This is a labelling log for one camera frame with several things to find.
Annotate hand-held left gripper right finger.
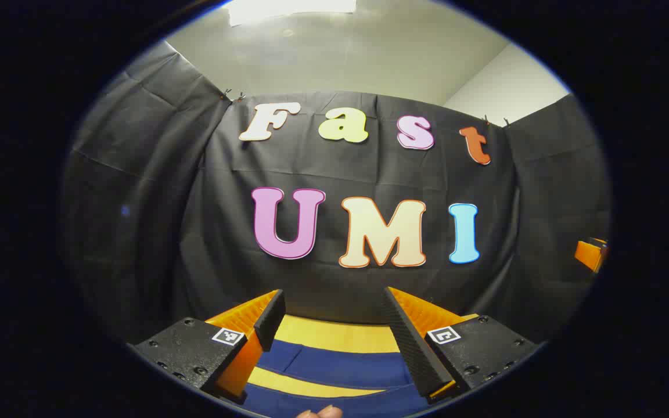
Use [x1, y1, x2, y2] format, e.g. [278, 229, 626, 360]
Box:
[383, 286, 539, 402]

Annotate blue denim jeans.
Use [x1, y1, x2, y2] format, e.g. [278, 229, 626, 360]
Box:
[240, 340, 433, 418]

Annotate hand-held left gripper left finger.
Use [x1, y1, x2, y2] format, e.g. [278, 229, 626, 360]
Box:
[130, 289, 287, 402]

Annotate ceiling light panel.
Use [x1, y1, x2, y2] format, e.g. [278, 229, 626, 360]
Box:
[227, 0, 358, 27]

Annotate black backdrop cloth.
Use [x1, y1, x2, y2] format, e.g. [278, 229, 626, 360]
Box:
[60, 41, 613, 349]

